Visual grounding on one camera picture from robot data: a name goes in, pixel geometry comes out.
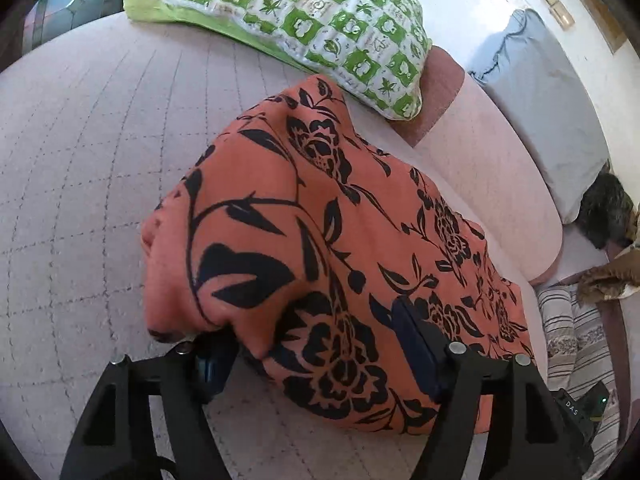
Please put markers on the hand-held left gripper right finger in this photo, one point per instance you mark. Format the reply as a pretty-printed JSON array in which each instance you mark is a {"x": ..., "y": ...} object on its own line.
[{"x": 415, "y": 345}]

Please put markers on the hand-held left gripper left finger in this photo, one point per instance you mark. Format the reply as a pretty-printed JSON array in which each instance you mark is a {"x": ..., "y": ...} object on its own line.
[{"x": 215, "y": 365}]

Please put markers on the orange floral blouse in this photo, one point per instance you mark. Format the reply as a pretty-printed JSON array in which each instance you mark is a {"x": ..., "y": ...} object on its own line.
[{"x": 310, "y": 220}]

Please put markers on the large striped floral pillow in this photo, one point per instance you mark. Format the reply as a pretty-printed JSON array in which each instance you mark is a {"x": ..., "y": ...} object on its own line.
[{"x": 585, "y": 360}]

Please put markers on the small striped floral pillow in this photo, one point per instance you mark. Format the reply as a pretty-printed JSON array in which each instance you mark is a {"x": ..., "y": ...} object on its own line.
[{"x": 552, "y": 315}]

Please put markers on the brown patterned scarf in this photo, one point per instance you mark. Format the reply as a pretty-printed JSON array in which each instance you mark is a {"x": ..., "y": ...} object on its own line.
[{"x": 610, "y": 275}]

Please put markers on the pink bolster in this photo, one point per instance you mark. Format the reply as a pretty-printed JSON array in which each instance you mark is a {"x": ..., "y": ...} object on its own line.
[{"x": 490, "y": 160}]

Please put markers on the dark furry cushion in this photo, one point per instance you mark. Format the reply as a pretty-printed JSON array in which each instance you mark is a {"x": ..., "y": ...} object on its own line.
[{"x": 602, "y": 205}]

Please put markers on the bed with pink quilted sheet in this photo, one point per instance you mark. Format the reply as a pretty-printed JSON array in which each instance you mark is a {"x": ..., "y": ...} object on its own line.
[{"x": 75, "y": 160}]

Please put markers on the grey-blue pillow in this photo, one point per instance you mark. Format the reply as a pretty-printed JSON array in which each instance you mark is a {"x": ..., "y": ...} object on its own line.
[{"x": 545, "y": 95}]

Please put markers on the green checked pillow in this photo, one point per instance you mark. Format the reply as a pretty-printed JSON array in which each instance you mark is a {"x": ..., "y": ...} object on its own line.
[{"x": 300, "y": 20}]

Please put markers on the wooden stained-glass door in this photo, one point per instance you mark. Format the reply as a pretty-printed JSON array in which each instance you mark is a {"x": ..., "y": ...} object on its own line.
[{"x": 65, "y": 5}]

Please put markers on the beige light switch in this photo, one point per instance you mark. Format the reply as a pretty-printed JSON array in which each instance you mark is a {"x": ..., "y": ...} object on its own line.
[{"x": 550, "y": 0}]

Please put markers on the small framed wall panel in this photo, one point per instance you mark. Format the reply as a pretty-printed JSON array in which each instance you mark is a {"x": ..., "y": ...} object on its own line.
[{"x": 595, "y": 15}]

